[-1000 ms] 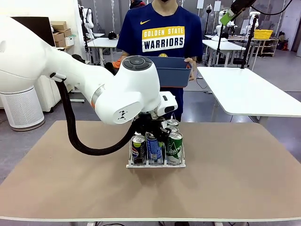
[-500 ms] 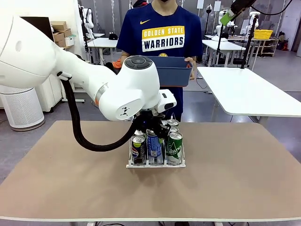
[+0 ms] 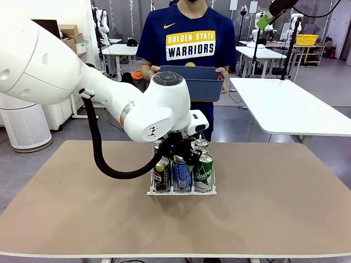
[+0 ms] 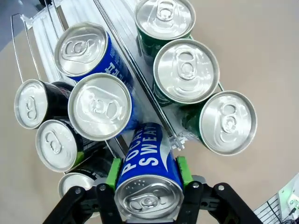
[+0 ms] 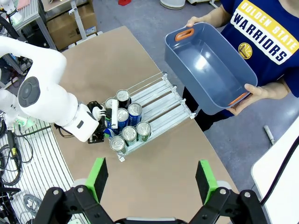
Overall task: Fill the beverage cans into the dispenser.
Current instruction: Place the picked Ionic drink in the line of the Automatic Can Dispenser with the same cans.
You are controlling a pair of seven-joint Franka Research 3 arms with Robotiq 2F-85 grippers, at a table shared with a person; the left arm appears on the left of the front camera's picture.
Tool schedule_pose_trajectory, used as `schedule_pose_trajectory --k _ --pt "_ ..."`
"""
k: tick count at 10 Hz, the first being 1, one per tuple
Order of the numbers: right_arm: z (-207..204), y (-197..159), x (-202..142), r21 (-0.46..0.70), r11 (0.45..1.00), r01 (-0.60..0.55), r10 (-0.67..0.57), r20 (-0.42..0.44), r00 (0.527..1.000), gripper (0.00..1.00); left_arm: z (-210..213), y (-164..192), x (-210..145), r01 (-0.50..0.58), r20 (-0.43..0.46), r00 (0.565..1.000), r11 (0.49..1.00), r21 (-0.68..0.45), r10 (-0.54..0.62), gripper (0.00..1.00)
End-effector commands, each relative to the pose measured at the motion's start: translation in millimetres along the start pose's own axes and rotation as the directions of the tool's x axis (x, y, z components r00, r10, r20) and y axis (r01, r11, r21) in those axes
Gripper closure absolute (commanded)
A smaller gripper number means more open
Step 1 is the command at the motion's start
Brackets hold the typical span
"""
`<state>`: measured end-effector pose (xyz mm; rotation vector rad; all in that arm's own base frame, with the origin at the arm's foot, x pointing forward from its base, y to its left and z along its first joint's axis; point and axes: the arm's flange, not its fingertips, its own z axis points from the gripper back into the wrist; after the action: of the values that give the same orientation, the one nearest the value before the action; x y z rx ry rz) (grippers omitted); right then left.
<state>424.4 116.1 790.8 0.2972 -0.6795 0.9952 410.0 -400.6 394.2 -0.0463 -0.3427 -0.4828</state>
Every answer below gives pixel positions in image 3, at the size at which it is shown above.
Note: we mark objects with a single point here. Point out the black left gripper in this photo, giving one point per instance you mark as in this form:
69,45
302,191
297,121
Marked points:
176,143

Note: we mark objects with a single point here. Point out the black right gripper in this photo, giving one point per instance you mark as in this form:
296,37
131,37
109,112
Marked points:
282,6

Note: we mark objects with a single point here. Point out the blue beverage can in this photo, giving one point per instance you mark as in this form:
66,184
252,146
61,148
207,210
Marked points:
181,175

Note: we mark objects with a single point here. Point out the green Chilsung cider can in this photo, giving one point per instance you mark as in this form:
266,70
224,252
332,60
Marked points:
205,150
203,175
202,142

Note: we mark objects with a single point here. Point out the blue plastic bin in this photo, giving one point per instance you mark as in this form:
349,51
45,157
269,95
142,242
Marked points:
204,85

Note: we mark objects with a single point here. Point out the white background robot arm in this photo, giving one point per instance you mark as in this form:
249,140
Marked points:
254,34
104,24
297,17

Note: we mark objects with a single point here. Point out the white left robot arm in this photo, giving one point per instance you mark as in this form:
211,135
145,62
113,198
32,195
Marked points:
55,68

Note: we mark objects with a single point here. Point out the person's right forearm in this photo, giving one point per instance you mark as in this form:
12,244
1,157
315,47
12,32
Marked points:
145,63

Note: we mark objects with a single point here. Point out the white clear can dispenser rack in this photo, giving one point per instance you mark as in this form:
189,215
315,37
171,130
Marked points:
182,194

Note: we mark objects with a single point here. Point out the person's left hand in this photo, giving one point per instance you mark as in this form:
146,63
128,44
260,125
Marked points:
226,80

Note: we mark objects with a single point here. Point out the person's right hand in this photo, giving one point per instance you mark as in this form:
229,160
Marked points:
148,72

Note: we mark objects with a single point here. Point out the thin black stand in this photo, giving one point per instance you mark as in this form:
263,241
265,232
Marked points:
256,49

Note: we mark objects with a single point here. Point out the white background table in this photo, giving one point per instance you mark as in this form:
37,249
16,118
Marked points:
257,52

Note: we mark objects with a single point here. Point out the black tripod stand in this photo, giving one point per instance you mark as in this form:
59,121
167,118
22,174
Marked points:
289,54

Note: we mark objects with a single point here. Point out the yellow plastic basket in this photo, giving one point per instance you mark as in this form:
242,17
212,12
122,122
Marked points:
307,40

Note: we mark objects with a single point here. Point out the light wooden shelf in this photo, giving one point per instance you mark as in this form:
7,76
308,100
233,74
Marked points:
307,46

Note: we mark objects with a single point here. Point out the person in blue shirt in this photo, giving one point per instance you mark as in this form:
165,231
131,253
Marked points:
197,41

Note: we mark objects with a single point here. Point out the red fire extinguisher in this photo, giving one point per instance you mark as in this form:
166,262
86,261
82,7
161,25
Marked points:
331,53

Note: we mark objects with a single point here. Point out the large white table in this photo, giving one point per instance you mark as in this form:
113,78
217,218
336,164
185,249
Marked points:
288,109

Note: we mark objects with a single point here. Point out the orange jacket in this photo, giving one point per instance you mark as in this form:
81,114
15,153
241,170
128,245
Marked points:
137,74

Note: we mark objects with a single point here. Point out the black jacket on chair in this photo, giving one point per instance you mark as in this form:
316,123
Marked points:
129,79

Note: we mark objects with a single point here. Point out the small white side table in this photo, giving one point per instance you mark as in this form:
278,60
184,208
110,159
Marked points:
74,109

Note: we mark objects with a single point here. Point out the white background desk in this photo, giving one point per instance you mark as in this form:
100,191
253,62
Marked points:
118,50

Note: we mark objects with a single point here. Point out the black cap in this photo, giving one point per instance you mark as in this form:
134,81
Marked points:
132,43

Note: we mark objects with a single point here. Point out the black hat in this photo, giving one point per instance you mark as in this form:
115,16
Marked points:
91,65

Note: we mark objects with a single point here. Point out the white cabinet desk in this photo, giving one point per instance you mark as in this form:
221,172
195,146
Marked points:
57,115

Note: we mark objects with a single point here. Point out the white box with teal lid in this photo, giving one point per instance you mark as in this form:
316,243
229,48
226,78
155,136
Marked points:
81,48

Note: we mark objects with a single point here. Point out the cardboard box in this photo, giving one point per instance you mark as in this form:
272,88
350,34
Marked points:
74,49
68,41
78,39
68,29

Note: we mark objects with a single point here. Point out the white air purifier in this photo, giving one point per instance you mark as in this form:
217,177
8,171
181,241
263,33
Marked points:
27,123

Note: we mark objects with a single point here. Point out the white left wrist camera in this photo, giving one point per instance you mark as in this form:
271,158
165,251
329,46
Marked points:
198,123

